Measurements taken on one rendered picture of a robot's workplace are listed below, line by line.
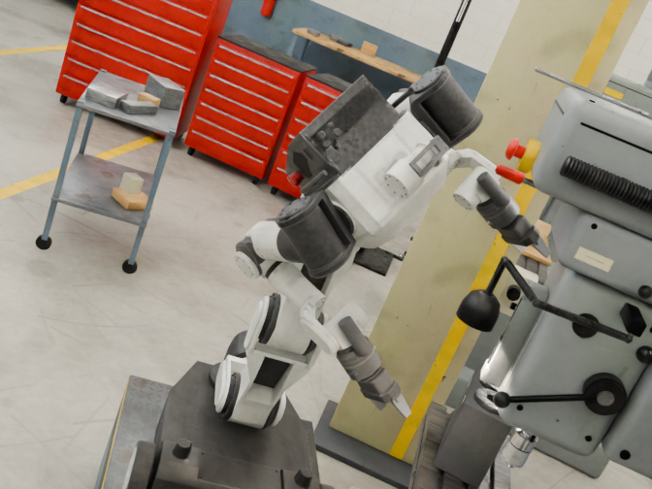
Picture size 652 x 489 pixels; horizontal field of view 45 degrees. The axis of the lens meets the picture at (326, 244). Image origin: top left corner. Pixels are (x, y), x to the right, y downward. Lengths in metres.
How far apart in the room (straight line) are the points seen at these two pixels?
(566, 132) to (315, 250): 0.56
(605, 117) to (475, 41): 9.14
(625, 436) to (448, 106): 0.76
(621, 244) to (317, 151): 0.63
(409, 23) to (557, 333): 9.20
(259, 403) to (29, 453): 1.06
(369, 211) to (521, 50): 1.62
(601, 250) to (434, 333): 2.10
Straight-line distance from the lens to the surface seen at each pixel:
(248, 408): 2.32
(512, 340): 1.50
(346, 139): 1.64
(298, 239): 1.57
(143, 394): 2.77
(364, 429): 3.64
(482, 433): 1.90
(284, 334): 2.08
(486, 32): 10.41
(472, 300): 1.44
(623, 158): 1.30
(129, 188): 4.43
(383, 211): 1.63
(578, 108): 1.29
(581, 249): 1.34
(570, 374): 1.44
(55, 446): 3.11
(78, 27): 6.76
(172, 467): 2.19
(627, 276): 1.36
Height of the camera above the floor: 1.96
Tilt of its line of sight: 20 degrees down
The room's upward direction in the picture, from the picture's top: 22 degrees clockwise
